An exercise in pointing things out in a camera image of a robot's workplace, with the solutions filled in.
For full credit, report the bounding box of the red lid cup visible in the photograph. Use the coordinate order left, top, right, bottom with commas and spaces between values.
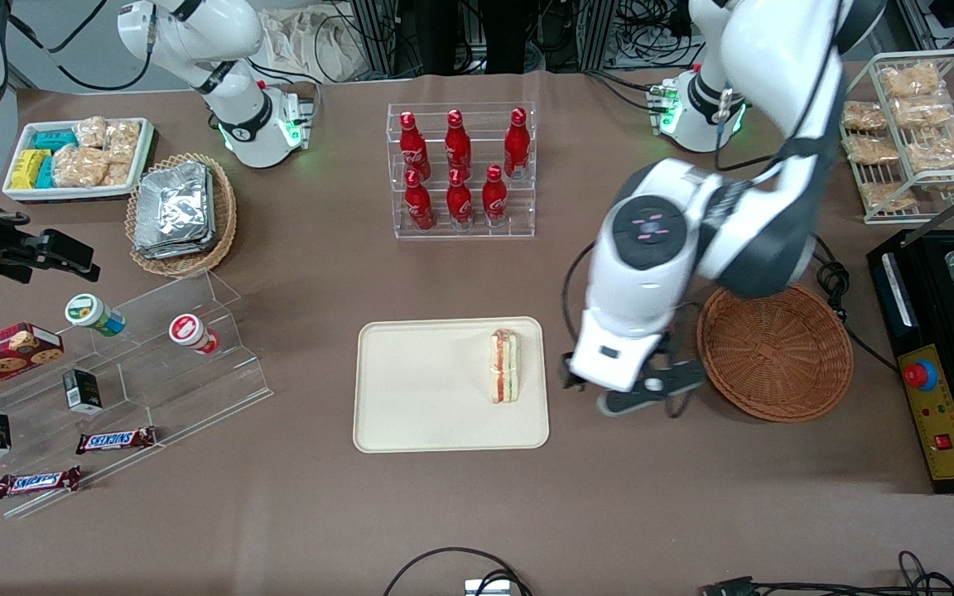
168, 314, 221, 355

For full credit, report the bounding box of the white cloth bag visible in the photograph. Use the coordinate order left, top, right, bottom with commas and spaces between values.
260, 8, 366, 84

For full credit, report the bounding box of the brown Snickers bar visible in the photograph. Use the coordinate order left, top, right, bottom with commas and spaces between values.
0, 466, 82, 499
75, 426, 157, 455

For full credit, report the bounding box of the white wire rack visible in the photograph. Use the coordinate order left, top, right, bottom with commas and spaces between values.
840, 50, 954, 226

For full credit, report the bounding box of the white rectangular snack tray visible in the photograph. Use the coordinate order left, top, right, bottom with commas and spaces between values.
2, 117, 155, 204

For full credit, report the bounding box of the bagged fried snack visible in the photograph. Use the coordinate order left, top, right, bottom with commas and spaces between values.
879, 62, 942, 99
846, 134, 901, 166
860, 180, 913, 210
906, 124, 954, 174
842, 101, 889, 133
891, 95, 954, 130

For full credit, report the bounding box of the cream plastic serving tray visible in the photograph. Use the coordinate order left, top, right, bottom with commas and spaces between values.
352, 316, 551, 454

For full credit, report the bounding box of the clear acrylic stepped shelf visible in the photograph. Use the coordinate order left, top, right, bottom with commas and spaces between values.
0, 269, 273, 520

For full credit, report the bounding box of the clear acrylic bottle rack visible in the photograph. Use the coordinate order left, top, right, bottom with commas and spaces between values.
387, 102, 537, 241

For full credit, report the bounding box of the red cookie box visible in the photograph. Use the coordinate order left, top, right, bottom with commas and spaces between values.
0, 322, 65, 404

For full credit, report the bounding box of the black machine with yellow panel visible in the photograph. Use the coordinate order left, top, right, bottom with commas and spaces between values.
868, 228, 954, 495

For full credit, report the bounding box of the oval brown wicker basket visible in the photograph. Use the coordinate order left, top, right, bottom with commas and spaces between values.
125, 152, 238, 278

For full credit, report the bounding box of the green lid cup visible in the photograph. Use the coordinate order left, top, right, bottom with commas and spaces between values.
65, 293, 127, 337

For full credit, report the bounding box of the black looped cable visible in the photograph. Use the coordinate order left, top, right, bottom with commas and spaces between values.
383, 546, 534, 596

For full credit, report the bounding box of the black cable with connector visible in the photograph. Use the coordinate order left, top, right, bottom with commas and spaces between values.
701, 550, 954, 596

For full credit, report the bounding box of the yellow snack packet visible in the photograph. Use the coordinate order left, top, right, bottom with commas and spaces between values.
11, 149, 51, 190

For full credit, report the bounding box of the triangular sandwich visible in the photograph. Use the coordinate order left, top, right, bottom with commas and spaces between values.
489, 329, 522, 404

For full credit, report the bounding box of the dark left wrist camera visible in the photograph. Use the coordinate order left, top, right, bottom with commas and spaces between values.
597, 360, 707, 417

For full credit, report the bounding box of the red cola bottle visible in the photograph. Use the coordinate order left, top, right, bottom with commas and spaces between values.
404, 170, 436, 233
399, 111, 431, 180
446, 168, 475, 230
503, 108, 532, 180
445, 109, 473, 176
482, 164, 509, 228

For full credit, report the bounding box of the silver foil pack stack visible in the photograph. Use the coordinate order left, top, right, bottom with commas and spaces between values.
133, 161, 217, 260

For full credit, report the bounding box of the round brown wicker basket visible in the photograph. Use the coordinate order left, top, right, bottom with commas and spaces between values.
696, 284, 855, 423

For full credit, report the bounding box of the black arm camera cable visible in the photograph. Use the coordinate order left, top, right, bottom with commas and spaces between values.
561, 240, 602, 342

